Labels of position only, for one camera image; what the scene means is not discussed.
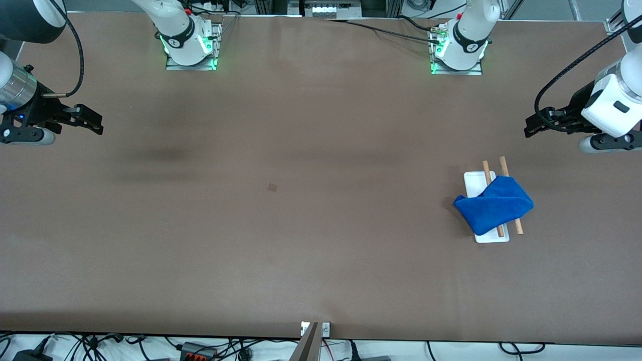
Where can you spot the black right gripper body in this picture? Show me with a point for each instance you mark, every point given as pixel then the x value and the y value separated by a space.
pixel 40 109

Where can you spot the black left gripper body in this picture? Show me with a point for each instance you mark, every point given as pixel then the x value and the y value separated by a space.
pixel 578 105

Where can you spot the blue microfibre towel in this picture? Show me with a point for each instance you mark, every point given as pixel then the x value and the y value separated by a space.
pixel 494 208

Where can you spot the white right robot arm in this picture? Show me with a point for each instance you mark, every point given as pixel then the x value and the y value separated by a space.
pixel 175 20

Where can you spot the white rack with wooden bars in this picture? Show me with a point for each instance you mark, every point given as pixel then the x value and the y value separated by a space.
pixel 474 183

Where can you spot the black power adapter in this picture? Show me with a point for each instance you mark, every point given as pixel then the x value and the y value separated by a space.
pixel 30 356

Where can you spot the white power strip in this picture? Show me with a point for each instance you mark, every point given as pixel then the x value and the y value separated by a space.
pixel 331 10

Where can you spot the black box with red switches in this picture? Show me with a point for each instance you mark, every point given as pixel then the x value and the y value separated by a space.
pixel 198 352

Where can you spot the black plug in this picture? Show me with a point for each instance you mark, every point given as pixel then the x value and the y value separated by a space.
pixel 355 352

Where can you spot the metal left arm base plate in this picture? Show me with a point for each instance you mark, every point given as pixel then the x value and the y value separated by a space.
pixel 476 70

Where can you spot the aluminium frame corner bracket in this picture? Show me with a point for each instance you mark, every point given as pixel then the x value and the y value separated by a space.
pixel 613 26

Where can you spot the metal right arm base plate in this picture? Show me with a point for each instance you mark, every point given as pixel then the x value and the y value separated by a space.
pixel 173 66

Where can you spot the aluminium frame post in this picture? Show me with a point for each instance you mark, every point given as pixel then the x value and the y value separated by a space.
pixel 393 7
pixel 263 6

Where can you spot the small metal table bracket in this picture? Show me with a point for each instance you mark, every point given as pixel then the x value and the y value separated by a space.
pixel 326 329

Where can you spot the brown wooden post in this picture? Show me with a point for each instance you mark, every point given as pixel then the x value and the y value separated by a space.
pixel 307 348

